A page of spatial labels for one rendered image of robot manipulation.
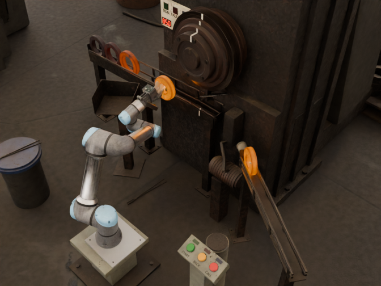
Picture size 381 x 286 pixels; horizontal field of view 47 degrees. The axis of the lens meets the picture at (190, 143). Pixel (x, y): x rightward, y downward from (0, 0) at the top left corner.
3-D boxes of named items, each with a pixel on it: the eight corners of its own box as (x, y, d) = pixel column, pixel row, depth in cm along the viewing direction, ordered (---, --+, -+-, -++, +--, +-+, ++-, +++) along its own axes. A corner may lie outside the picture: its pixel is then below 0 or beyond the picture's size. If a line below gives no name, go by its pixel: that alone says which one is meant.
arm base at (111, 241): (104, 253, 243) (102, 243, 236) (90, 234, 251) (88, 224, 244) (127, 239, 250) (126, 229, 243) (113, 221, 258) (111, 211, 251)
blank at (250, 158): (250, 172, 250) (245, 173, 249) (248, 145, 248) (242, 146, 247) (258, 177, 234) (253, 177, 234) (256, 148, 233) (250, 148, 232)
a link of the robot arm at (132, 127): (141, 137, 267) (138, 127, 258) (125, 131, 270) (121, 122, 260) (146, 126, 271) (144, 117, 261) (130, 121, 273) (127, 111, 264)
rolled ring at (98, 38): (101, 39, 320) (105, 38, 321) (87, 33, 330) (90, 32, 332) (106, 62, 331) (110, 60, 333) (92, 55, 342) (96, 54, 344)
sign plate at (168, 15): (163, 22, 280) (162, -4, 268) (193, 37, 267) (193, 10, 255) (161, 24, 279) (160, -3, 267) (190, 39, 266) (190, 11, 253)
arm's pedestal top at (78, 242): (106, 278, 238) (105, 274, 235) (70, 244, 254) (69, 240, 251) (149, 241, 255) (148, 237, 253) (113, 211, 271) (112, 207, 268)
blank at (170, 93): (157, 71, 271) (152, 74, 269) (174, 79, 261) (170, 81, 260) (160, 93, 280) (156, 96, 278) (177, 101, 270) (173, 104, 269)
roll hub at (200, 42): (179, 66, 259) (178, 23, 240) (214, 86, 245) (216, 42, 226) (172, 70, 256) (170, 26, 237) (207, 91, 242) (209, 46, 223)
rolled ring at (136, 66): (115, 51, 312) (119, 49, 314) (124, 75, 321) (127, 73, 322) (131, 52, 299) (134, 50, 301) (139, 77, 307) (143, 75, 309)
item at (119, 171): (113, 155, 343) (101, 79, 294) (146, 159, 340) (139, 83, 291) (105, 174, 329) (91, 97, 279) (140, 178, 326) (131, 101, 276)
